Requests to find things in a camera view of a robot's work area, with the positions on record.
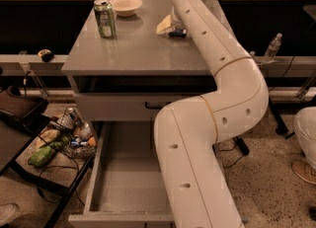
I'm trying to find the green snack bag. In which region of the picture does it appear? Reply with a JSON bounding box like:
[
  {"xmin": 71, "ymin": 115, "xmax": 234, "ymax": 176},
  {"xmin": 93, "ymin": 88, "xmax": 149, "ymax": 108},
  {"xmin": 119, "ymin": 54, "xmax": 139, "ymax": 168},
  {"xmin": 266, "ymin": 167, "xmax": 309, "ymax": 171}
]
[{"xmin": 28, "ymin": 137, "xmax": 70, "ymax": 168}]

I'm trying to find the metal can on cart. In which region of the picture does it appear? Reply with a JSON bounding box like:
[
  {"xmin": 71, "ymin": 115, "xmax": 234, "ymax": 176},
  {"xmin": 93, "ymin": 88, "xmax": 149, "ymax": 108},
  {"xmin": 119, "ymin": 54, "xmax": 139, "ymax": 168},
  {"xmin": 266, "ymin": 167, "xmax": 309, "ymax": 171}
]
[{"xmin": 66, "ymin": 107, "xmax": 82, "ymax": 126}]

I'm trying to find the person's tan shoe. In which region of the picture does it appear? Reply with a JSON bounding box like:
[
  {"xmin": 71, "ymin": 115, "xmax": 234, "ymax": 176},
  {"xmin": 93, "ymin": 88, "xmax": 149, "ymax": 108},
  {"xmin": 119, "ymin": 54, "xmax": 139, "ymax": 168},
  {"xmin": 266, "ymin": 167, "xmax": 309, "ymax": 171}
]
[{"xmin": 291, "ymin": 161, "xmax": 316, "ymax": 185}]

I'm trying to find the black power adapter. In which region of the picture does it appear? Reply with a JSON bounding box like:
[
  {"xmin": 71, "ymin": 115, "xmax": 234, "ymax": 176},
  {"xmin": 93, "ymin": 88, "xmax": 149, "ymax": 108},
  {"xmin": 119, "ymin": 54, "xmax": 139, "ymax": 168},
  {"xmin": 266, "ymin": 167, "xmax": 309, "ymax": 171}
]
[{"xmin": 236, "ymin": 138, "xmax": 250, "ymax": 156}]

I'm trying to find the closed grey upper drawer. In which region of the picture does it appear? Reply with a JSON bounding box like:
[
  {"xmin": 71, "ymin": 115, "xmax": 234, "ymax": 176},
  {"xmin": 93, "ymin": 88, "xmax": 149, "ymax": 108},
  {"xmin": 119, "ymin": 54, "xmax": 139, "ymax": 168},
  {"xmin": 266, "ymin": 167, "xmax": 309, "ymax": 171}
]
[{"xmin": 74, "ymin": 93, "xmax": 188, "ymax": 121}]

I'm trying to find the person's beige trouser leg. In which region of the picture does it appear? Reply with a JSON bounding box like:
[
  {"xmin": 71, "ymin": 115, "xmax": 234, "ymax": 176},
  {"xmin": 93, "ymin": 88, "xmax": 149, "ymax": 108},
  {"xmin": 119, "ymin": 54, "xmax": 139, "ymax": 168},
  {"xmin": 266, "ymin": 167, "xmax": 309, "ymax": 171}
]
[{"xmin": 293, "ymin": 107, "xmax": 316, "ymax": 170}]

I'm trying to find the white bowl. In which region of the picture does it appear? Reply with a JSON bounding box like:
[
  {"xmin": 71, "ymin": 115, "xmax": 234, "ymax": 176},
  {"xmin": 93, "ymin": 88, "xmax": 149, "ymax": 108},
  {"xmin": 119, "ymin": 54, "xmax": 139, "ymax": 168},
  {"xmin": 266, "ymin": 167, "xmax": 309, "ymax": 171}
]
[{"xmin": 110, "ymin": 0, "xmax": 142, "ymax": 18}]

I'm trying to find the dark brown chair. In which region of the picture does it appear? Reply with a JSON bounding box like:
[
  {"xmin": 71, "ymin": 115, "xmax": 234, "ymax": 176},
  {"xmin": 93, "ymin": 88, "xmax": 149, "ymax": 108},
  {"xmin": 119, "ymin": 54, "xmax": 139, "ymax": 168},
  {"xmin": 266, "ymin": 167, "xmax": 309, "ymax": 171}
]
[{"xmin": 0, "ymin": 86, "xmax": 48, "ymax": 132}]

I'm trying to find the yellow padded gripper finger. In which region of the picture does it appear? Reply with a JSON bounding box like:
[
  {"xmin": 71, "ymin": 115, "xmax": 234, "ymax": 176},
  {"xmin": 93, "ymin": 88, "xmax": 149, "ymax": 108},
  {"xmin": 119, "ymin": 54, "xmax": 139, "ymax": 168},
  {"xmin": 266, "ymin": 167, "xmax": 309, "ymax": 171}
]
[{"xmin": 156, "ymin": 15, "xmax": 175, "ymax": 36}]

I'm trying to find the open grey bottom drawer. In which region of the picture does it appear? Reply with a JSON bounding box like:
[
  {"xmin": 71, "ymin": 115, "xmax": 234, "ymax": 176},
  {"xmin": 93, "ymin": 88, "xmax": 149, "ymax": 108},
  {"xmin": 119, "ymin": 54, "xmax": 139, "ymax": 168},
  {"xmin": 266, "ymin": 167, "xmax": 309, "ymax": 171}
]
[{"xmin": 68, "ymin": 120, "xmax": 231, "ymax": 228}]

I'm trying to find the clear plastic water bottle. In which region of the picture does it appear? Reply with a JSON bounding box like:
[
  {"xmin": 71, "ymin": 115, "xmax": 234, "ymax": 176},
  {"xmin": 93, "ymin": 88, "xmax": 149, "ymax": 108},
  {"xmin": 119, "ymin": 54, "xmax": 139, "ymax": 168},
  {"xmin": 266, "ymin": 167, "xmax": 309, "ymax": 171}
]
[{"xmin": 264, "ymin": 34, "xmax": 282, "ymax": 63}]

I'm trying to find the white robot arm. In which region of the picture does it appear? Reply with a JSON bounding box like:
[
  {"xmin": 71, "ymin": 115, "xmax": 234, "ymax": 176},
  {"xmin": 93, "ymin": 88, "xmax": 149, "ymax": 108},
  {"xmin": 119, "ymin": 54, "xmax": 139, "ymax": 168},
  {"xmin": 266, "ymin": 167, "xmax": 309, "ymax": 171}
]
[{"xmin": 154, "ymin": 0, "xmax": 269, "ymax": 228}]

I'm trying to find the dark blue rxbar wrapper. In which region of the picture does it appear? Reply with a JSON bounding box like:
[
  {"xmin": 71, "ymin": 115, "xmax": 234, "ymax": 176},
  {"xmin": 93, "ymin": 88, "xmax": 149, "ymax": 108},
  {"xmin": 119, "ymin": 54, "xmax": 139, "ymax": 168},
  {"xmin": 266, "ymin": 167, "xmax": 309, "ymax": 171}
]
[{"xmin": 168, "ymin": 29, "xmax": 187, "ymax": 38}]

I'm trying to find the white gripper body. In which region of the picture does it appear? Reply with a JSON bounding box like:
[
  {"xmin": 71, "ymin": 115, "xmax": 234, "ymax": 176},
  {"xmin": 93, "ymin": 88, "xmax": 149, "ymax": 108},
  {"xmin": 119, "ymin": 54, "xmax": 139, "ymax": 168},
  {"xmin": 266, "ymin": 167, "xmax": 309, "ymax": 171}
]
[{"xmin": 171, "ymin": 7, "xmax": 187, "ymax": 30}]

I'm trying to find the grey drawer cabinet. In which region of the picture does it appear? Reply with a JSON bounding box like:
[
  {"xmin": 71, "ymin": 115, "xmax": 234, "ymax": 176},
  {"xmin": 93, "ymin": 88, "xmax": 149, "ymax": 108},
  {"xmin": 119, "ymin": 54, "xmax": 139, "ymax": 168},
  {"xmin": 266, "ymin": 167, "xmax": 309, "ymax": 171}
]
[{"xmin": 61, "ymin": 0, "xmax": 252, "ymax": 124}]

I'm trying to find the green soda can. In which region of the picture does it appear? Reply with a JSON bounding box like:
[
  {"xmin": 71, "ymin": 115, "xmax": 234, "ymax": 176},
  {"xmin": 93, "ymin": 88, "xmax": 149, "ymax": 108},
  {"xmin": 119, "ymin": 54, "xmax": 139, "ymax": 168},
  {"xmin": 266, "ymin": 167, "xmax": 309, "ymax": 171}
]
[{"xmin": 94, "ymin": 0, "xmax": 117, "ymax": 38}]

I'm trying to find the white sneaker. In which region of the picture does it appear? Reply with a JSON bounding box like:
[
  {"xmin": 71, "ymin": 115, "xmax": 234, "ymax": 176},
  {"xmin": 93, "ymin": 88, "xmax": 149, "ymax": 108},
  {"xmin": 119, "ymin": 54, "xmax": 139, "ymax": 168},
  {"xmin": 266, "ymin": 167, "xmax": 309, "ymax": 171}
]
[{"xmin": 0, "ymin": 203, "xmax": 19, "ymax": 226}]

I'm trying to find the black and white mouse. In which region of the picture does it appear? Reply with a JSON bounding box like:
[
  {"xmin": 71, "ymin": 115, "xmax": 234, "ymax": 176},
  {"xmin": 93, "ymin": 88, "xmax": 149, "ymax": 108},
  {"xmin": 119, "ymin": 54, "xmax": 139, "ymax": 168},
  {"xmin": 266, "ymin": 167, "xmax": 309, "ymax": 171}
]
[{"xmin": 38, "ymin": 49, "xmax": 54, "ymax": 63}]

